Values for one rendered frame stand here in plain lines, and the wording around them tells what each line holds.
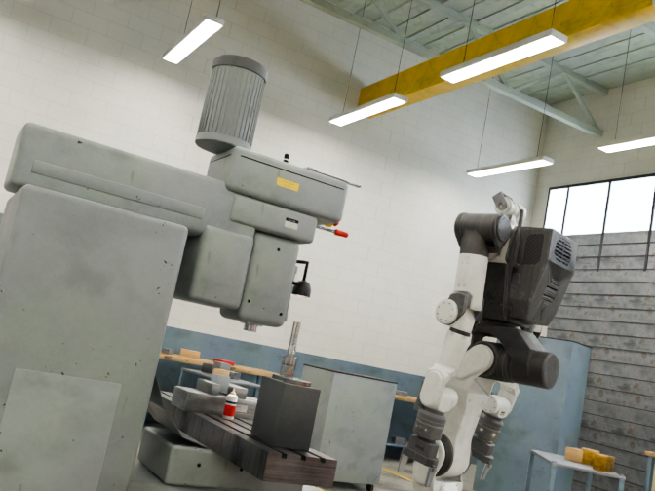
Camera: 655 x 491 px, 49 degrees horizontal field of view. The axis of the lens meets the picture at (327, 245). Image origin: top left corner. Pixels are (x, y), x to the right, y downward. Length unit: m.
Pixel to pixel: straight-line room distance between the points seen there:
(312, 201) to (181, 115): 7.05
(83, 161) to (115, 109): 7.00
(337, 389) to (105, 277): 5.00
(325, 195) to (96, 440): 1.13
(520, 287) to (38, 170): 1.51
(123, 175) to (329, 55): 8.48
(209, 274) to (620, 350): 8.88
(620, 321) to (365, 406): 4.82
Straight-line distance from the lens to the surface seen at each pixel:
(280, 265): 2.55
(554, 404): 8.28
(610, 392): 10.86
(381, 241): 10.70
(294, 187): 2.56
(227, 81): 2.58
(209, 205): 2.45
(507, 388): 2.69
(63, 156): 2.35
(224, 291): 2.45
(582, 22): 7.66
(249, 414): 2.77
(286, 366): 2.33
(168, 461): 2.42
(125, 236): 2.24
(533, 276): 2.29
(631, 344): 10.75
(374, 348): 10.68
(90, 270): 2.21
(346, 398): 7.11
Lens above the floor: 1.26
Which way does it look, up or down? 8 degrees up
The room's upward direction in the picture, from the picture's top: 11 degrees clockwise
